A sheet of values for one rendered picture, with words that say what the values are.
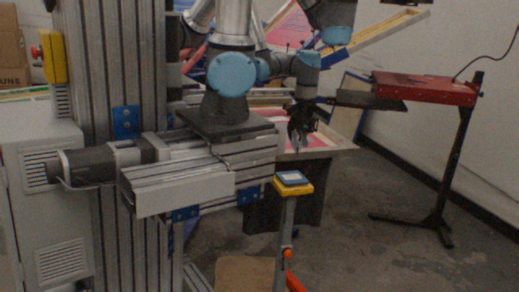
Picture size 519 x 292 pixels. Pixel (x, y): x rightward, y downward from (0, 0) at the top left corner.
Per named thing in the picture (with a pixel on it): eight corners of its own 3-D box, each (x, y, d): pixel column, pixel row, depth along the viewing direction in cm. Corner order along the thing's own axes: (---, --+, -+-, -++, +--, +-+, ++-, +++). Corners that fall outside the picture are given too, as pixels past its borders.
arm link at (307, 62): (304, 48, 135) (327, 52, 131) (300, 80, 140) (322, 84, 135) (292, 50, 129) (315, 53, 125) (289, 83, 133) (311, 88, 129)
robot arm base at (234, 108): (213, 126, 109) (215, 92, 105) (190, 111, 120) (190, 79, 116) (259, 120, 117) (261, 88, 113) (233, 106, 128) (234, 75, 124)
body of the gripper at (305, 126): (297, 135, 135) (301, 101, 130) (287, 127, 142) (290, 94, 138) (317, 134, 137) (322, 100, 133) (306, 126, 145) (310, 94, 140)
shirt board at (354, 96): (396, 105, 296) (399, 95, 293) (405, 122, 259) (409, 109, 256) (223, 85, 315) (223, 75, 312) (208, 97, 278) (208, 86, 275)
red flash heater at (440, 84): (456, 93, 288) (461, 76, 284) (478, 110, 246) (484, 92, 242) (369, 83, 297) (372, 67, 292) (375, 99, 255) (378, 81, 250)
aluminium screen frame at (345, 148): (358, 155, 178) (360, 148, 177) (234, 165, 159) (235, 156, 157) (288, 105, 246) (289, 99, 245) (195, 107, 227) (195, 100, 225)
